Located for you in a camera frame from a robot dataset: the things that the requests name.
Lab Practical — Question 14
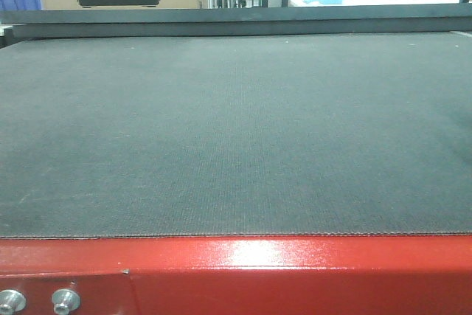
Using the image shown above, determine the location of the white background table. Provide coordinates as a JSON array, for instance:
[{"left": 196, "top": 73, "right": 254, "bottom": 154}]
[{"left": 289, "top": 0, "right": 459, "bottom": 7}]

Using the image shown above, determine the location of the dark conveyor far rail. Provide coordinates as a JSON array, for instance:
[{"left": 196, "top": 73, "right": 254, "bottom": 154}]
[{"left": 1, "top": 3, "right": 471, "bottom": 38}]

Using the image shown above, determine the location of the silver bolt left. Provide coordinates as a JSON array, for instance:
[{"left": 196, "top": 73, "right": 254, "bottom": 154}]
[{"left": 0, "top": 289, "right": 27, "bottom": 315}]

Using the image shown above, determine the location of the light blue tray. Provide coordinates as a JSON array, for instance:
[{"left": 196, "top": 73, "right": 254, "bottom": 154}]
[{"left": 302, "top": 0, "right": 343, "bottom": 5}]

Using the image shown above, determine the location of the silver bolt right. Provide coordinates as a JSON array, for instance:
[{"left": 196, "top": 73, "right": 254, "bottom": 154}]
[{"left": 51, "top": 288, "right": 80, "bottom": 315}]

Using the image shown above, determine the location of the dark grey conveyor belt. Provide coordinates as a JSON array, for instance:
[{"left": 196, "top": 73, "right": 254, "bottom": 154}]
[{"left": 1, "top": 32, "right": 471, "bottom": 238}]

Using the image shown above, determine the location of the silver bolt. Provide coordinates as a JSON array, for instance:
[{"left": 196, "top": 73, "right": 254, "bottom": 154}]
[
  {"left": 0, "top": 289, "right": 27, "bottom": 315},
  {"left": 51, "top": 288, "right": 80, "bottom": 315}
]

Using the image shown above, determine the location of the red conveyor frame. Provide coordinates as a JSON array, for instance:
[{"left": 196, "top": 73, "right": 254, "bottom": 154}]
[{"left": 1, "top": 235, "right": 471, "bottom": 314}]

